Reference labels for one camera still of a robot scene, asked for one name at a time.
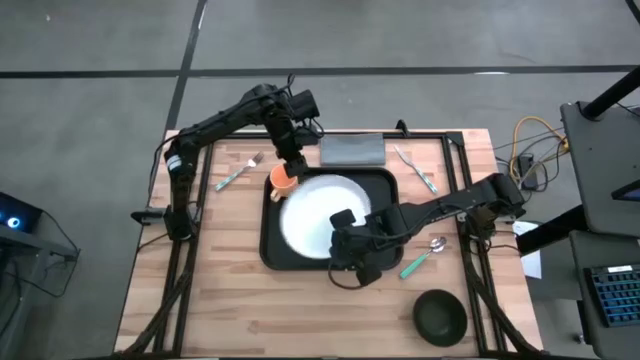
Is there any knife with patterned handle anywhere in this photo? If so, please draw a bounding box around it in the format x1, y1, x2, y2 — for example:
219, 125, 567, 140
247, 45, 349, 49
393, 144, 440, 195

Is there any spoon with green handle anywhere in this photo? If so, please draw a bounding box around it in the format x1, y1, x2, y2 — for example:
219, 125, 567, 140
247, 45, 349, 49
399, 236, 448, 281

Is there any orange mug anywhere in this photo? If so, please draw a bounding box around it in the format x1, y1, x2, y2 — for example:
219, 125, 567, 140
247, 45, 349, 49
268, 163, 301, 203

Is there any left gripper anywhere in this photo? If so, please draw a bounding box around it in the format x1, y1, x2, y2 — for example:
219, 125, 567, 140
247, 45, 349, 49
269, 112, 321, 179

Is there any black tablet device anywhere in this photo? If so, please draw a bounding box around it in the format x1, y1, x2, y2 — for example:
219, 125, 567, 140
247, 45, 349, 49
610, 178, 640, 203

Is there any yellow cable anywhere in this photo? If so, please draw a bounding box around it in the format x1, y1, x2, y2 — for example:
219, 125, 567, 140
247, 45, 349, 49
509, 115, 571, 186

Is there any grey napkin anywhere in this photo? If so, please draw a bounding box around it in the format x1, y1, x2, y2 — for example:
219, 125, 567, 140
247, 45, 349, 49
319, 132, 387, 168

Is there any black computer with blue light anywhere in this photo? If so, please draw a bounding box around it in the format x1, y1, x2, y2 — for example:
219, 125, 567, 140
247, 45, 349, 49
0, 191, 44, 234

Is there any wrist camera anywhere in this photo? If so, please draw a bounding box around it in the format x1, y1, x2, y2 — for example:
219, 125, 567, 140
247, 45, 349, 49
288, 88, 321, 121
354, 261, 384, 288

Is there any white paper sheet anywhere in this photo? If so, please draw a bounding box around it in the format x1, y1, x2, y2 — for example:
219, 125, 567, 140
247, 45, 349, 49
514, 220, 544, 280

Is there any black aluminium table frame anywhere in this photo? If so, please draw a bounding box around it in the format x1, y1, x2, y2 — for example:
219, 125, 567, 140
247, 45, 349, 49
115, 119, 546, 359

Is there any white round plate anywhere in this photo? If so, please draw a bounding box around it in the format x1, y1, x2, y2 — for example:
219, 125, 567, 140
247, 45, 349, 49
278, 173, 374, 261

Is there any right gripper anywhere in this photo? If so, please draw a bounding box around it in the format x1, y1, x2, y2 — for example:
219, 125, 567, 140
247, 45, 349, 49
328, 204, 407, 274

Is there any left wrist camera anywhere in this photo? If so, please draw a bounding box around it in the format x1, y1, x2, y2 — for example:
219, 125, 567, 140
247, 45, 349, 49
288, 88, 321, 121

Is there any backlit computer keyboard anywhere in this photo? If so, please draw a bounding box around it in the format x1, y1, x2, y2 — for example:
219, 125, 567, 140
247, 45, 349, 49
583, 264, 640, 329

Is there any black desk leg bar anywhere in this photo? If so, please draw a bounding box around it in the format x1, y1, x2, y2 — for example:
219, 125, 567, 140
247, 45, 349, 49
514, 203, 586, 257

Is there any black pole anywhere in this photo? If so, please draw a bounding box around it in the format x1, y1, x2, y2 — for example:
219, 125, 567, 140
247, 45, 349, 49
581, 64, 640, 121

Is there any fork with patterned handle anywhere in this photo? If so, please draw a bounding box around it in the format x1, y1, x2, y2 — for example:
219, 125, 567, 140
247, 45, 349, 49
214, 151, 265, 193

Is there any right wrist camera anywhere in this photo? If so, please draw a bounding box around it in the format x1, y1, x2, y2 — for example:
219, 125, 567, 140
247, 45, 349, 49
354, 261, 384, 288

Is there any black round bowl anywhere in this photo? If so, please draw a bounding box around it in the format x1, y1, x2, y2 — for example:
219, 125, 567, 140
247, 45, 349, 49
412, 288, 469, 348

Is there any dark grey keyboard desk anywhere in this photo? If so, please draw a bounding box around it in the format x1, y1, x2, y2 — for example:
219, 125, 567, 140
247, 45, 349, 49
568, 229, 640, 360

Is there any grey metal stand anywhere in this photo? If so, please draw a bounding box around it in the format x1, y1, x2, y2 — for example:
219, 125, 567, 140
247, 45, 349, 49
0, 224, 81, 360

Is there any black rectangular tray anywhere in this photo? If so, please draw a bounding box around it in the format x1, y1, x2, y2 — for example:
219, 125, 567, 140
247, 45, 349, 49
259, 166, 404, 272

